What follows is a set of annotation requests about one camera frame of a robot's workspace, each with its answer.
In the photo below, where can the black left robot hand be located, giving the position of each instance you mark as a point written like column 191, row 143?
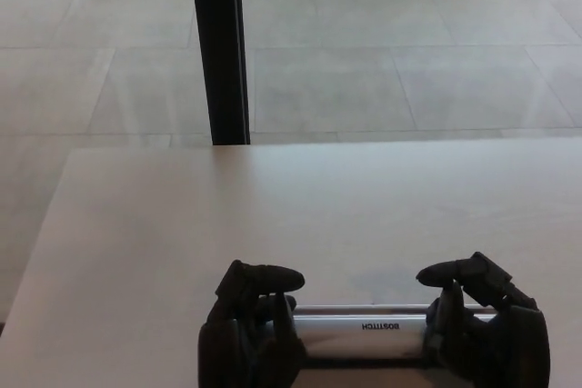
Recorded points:
column 247, row 333

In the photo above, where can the black vertical post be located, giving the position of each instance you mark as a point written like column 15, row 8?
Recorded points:
column 220, row 52

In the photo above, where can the silver black Bostitch hole punch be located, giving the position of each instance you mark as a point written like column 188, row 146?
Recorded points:
column 359, row 333

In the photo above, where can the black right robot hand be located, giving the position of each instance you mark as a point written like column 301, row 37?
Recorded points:
column 491, row 338

